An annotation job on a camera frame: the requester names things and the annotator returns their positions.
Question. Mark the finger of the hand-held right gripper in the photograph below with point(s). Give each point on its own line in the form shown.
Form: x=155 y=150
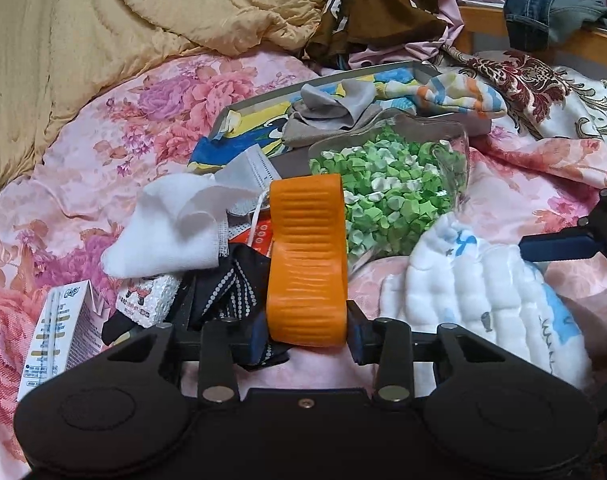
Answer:
x=558 y=249

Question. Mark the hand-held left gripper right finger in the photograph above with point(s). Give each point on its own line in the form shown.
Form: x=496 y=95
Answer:
x=356 y=340

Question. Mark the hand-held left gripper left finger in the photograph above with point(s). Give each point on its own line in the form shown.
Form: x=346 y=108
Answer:
x=257 y=342

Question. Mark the orange ribbed plastic piece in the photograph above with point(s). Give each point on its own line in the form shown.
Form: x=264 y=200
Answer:
x=306 y=270

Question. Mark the small white sparkly packet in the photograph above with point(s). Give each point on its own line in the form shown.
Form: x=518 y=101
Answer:
x=151 y=297

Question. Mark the grey face mask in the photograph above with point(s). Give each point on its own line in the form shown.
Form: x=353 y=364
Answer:
x=248 y=167

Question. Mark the striped sock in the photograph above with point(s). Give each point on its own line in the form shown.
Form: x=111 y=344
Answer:
x=458 y=95

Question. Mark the cartoon printed box tray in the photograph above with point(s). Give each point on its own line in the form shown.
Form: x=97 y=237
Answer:
x=243 y=132

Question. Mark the white quilted cloth blue print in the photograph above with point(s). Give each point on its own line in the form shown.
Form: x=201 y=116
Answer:
x=483 y=300

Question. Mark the white gauze cloth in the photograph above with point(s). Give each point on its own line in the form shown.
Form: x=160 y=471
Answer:
x=173 y=230

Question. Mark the glass jar of paper stars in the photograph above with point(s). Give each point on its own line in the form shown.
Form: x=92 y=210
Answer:
x=393 y=190

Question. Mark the small white carton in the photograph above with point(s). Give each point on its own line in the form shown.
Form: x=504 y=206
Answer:
x=58 y=335

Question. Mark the pink floral bed sheet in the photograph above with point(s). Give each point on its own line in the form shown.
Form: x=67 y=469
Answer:
x=83 y=185

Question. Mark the grey green garment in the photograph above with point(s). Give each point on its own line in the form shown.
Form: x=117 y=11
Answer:
x=578 y=15

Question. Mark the blue jeans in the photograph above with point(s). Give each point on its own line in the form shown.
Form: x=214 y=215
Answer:
x=528 y=15

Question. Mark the brown multicolour striped garment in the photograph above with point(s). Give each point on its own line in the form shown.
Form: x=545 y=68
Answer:
x=383 y=5

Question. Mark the yellow blanket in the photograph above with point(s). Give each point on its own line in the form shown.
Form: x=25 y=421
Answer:
x=108 y=25

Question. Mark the wooden bed frame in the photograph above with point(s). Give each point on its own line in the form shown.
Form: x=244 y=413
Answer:
x=483 y=25

